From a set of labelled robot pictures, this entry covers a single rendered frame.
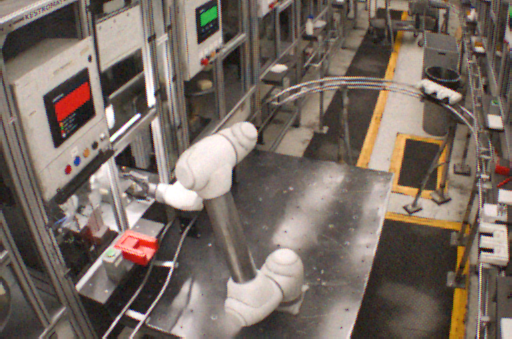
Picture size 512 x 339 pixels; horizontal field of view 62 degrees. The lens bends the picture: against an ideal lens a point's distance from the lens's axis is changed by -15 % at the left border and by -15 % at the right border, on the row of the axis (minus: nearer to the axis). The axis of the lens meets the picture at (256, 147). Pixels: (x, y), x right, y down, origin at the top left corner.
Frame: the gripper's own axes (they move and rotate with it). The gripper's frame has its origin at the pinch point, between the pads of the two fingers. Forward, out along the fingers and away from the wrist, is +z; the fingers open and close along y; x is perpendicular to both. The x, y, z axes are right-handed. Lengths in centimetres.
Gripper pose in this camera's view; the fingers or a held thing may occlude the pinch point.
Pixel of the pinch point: (124, 183)
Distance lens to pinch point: 237.8
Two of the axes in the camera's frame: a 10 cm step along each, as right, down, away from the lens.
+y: -0.3, -8.5, -5.2
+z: -9.4, -1.6, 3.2
